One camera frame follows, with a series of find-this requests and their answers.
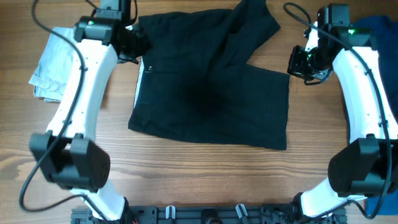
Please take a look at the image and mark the black shorts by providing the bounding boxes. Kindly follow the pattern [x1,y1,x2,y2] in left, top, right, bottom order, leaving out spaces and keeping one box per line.
[128,0,289,151]

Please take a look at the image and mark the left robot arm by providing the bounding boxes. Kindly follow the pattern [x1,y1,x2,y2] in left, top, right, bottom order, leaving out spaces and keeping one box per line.
[29,1,149,223]

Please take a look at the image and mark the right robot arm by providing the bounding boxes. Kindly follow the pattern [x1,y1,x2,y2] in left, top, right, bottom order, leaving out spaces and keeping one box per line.
[287,4,397,223]

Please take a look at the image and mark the dark blue garment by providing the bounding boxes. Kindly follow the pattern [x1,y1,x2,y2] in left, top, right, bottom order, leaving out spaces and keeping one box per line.
[353,16,397,215]

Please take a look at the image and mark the folded light blue jeans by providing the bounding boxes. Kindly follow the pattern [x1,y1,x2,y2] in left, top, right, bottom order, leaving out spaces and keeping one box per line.
[29,34,75,102]

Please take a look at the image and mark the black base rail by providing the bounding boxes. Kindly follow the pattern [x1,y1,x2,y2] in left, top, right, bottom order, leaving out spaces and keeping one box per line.
[70,203,348,224]

